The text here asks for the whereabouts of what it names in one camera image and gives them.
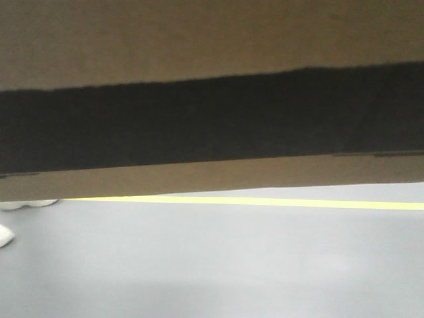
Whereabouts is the white object at left edge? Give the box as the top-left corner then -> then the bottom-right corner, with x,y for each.
1,199 -> 58,248

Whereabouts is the brown cardboard box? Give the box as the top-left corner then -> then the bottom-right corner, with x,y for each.
1,1 -> 423,201

